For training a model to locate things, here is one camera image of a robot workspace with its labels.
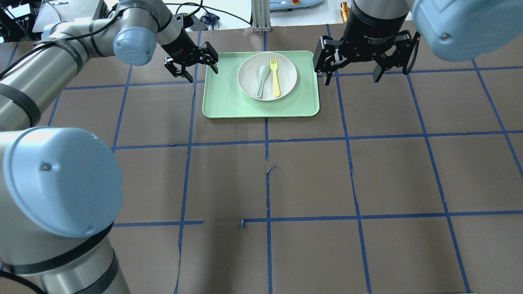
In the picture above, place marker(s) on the brass fitting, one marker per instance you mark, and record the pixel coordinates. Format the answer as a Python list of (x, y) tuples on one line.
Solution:
[(345, 9)]

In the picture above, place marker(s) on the yellow plastic fork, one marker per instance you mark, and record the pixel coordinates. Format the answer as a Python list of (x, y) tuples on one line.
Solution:
[(274, 66)]

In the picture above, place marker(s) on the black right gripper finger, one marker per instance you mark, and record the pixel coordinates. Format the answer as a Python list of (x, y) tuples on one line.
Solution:
[(378, 72), (328, 76)]

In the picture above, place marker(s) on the aluminium frame post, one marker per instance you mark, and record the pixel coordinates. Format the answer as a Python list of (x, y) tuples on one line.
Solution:
[(260, 13)]

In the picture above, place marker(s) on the round white plate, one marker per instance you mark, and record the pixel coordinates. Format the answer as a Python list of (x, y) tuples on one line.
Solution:
[(248, 76)]

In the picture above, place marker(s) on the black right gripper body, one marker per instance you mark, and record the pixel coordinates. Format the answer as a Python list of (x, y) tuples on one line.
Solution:
[(371, 30)]

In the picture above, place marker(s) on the blue teach pendant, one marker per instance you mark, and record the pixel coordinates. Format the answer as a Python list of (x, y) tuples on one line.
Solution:
[(292, 5)]

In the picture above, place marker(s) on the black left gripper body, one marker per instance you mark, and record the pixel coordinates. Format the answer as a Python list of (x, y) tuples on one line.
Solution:
[(180, 44)]

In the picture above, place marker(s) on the pale green plastic spoon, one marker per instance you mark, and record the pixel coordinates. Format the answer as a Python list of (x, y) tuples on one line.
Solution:
[(264, 71)]

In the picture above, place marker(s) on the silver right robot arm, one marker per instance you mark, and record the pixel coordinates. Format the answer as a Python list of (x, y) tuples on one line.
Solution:
[(460, 30)]

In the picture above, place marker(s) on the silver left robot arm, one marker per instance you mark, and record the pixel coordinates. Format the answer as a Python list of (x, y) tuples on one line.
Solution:
[(61, 110)]

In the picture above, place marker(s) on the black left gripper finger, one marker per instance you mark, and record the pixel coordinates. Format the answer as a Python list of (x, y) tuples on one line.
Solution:
[(213, 67), (188, 76)]

